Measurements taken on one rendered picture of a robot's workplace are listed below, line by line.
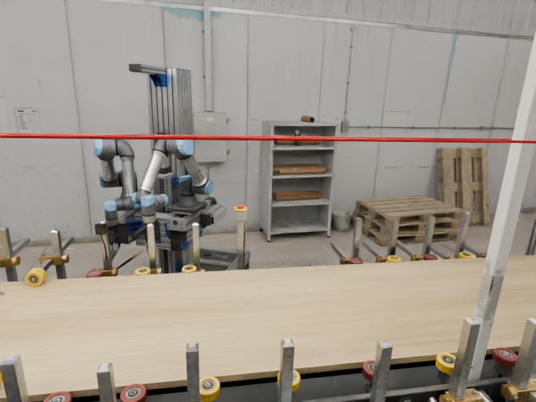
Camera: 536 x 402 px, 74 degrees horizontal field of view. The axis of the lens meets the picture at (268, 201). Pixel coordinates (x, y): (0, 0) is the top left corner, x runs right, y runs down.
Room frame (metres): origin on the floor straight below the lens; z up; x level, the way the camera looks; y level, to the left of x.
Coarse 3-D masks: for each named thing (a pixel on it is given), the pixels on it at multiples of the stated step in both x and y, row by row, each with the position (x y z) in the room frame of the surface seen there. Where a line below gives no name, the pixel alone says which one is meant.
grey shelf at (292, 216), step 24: (264, 120) 4.78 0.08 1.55; (264, 144) 4.67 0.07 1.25; (288, 144) 4.71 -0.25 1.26; (312, 144) 4.78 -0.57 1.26; (336, 144) 4.61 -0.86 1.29; (264, 168) 4.64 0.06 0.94; (264, 192) 4.61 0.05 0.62; (264, 216) 4.57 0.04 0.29; (288, 216) 4.91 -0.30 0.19; (312, 216) 5.01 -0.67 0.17
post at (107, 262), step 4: (100, 240) 1.82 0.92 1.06; (104, 240) 1.82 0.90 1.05; (108, 240) 1.85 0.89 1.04; (108, 244) 1.84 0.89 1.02; (108, 248) 1.84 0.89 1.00; (104, 252) 1.82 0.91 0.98; (108, 252) 1.83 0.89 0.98; (104, 256) 1.82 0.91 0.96; (108, 256) 1.83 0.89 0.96; (104, 260) 1.82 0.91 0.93; (108, 260) 1.82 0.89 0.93; (104, 264) 1.82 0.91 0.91; (108, 264) 1.82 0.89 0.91; (104, 268) 1.82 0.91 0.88; (108, 268) 1.82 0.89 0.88
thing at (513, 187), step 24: (528, 72) 1.17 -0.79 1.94; (528, 96) 1.15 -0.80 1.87; (528, 120) 1.13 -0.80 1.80; (528, 144) 1.13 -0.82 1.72; (528, 168) 1.14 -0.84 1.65; (504, 192) 1.16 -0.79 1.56; (504, 216) 1.14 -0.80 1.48; (504, 240) 1.13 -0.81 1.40; (504, 264) 1.14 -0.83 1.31; (480, 288) 1.17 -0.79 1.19; (480, 312) 1.15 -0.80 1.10; (480, 336) 1.13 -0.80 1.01; (480, 360) 1.14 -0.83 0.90
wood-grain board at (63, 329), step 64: (512, 256) 2.12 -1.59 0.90; (0, 320) 1.30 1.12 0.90; (64, 320) 1.31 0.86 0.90; (128, 320) 1.32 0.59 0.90; (192, 320) 1.34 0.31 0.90; (256, 320) 1.35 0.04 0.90; (320, 320) 1.37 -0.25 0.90; (384, 320) 1.38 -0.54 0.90; (448, 320) 1.39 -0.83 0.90; (512, 320) 1.41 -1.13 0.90; (0, 384) 0.95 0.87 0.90; (64, 384) 0.96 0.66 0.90; (128, 384) 0.97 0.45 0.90
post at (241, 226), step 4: (240, 224) 1.95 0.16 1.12; (244, 224) 1.97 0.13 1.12; (240, 228) 1.95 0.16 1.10; (244, 228) 1.97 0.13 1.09; (240, 232) 1.95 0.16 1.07; (244, 232) 1.97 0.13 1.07; (240, 236) 1.95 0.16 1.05; (244, 236) 1.97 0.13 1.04; (240, 240) 1.95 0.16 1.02; (244, 240) 1.97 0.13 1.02; (240, 244) 1.95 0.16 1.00; (244, 244) 1.97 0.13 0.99; (240, 248) 1.95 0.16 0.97; (244, 248) 1.97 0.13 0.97; (240, 252) 1.95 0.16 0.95; (244, 252) 1.97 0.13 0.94; (240, 256) 1.95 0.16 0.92; (244, 256) 1.98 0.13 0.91; (240, 260) 1.95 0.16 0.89; (240, 264) 1.95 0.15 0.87; (240, 268) 1.95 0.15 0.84
